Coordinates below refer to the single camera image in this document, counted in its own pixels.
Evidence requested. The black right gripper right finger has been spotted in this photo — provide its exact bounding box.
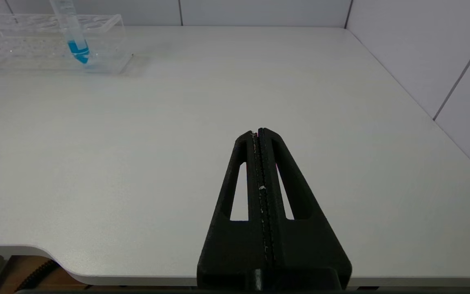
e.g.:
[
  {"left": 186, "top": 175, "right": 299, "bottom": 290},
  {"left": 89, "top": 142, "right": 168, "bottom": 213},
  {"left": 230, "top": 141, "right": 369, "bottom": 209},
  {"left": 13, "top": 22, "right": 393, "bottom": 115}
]
[{"left": 258, "top": 127, "right": 353, "bottom": 292}]

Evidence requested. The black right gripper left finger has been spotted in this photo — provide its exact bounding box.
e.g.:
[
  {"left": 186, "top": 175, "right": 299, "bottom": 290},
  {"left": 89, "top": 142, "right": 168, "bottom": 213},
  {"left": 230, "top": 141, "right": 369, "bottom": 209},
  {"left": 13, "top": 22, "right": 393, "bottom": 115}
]
[{"left": 197, "top": 131, "right": 273, "bottom": 292}]

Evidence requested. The test tube with blue pigment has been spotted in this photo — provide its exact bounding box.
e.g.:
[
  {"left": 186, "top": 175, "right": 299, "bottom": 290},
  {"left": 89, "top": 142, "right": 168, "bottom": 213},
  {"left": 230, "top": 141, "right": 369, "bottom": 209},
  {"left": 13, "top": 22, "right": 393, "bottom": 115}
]
[{"left": 49, "top": 0, "right": 91, "bottom": 65}]

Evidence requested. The clear acrylic test tube rack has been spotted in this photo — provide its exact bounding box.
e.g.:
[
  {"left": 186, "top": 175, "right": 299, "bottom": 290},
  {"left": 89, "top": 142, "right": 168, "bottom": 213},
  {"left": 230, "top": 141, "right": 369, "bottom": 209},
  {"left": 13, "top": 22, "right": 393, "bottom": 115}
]
[{"left": 0, "top": 12, "right": 134, "bottom": 76}]

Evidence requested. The black corrugated cable hose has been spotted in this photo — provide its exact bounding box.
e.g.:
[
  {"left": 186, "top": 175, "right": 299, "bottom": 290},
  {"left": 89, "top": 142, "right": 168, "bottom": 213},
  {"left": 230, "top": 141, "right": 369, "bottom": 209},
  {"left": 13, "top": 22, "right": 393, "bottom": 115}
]
[{"left": 14, "top": 259, "right": 61, "bottom": 293}]

